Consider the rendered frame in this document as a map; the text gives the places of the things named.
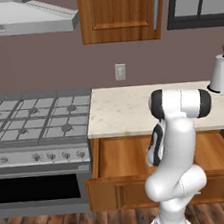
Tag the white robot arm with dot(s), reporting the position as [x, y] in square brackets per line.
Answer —
[178, 149]

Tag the silver stove knob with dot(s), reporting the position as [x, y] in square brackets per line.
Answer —
[51, 156]
[81, 154]
[36, 157]
[4, 159]
[66, 155]

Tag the wooden open drawer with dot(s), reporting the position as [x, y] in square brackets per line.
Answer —
[123, 180]

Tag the grey gas hob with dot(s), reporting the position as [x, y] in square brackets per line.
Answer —
[37, 120]

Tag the grey oven door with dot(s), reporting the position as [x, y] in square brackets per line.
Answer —
[37, 191]

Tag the white paper towel roll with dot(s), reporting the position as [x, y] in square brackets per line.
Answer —
[222, 74]

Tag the dark framed window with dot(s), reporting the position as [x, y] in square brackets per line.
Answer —
[202, 19]

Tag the silver range hood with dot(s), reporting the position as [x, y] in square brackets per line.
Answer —
[19, 19]

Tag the white wall outlet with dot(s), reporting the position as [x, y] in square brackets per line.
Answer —
[120, 72]

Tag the wooden wall cupboard door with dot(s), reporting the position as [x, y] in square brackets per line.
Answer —
[118, 11]

